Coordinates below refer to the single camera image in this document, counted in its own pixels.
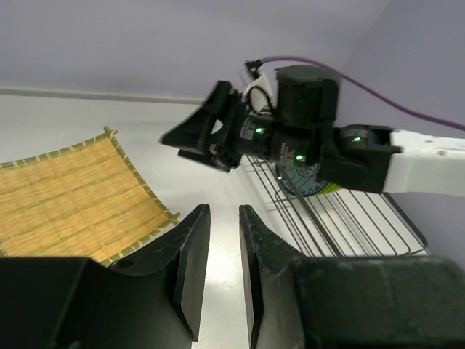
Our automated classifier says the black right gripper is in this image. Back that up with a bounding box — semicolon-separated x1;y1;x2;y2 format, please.
160;80;248;172

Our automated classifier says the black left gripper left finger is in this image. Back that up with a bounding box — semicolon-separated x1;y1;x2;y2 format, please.
1;204;211;348

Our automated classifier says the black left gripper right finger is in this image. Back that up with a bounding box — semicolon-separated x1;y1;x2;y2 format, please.
239;205;464;348

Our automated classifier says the blue patterned ceramic plate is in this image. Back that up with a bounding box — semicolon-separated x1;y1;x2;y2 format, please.
274;164;331;197

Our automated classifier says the square bamboo tray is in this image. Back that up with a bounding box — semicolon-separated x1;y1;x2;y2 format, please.
1;128;179;266

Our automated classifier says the fan-shaped bamboo tray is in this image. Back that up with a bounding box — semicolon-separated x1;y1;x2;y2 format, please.
0;245;7;257

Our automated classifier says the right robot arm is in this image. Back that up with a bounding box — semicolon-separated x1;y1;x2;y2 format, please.
160;61;464;196

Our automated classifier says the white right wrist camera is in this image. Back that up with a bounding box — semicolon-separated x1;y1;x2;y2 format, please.
243;60;274;114

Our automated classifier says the grey wire dish rack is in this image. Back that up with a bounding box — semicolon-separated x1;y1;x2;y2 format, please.
241;156;429;257

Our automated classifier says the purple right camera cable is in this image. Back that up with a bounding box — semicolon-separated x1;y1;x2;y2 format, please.
259;55;465;132

